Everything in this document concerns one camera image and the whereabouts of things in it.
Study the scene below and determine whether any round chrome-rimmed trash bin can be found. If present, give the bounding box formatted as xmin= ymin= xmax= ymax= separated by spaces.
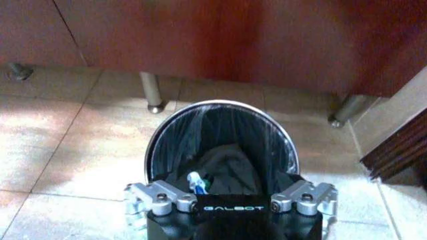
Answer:
xmin=145 ymin=99 xmax=304 ymax=185

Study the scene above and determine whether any blue and white wrapper trash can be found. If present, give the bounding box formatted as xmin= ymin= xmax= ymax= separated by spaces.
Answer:
xmin=186 ymin=171 xmax=213 ymax=195

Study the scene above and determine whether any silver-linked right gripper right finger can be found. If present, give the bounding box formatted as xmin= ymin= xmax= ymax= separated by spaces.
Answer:
xmin=270 ymin=181 xmax=340 ymax=224

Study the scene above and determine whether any silver metal cabinet leg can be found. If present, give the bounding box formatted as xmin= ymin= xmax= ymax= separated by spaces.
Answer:
xmin=139 ymin=71 xmax=169 ymax=115
xmin=328 ymin=94 xmax=369 ymax=129
xmin=6 ymin=62 xmax=35 ymax=81

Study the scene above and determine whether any black plastic bin liner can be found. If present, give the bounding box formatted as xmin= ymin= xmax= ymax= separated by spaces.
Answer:
xmin=151 ymin=103 xmax=308 ymax=196

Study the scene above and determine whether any red-brown wooden cabinet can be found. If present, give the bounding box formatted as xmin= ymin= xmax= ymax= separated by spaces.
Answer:
xmin=0 ymin=0 xmax=427 ymax=100

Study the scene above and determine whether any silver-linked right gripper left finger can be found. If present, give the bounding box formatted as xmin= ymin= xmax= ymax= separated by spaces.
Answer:
xmin=123 ymin=179 xmax=199 ymax=227

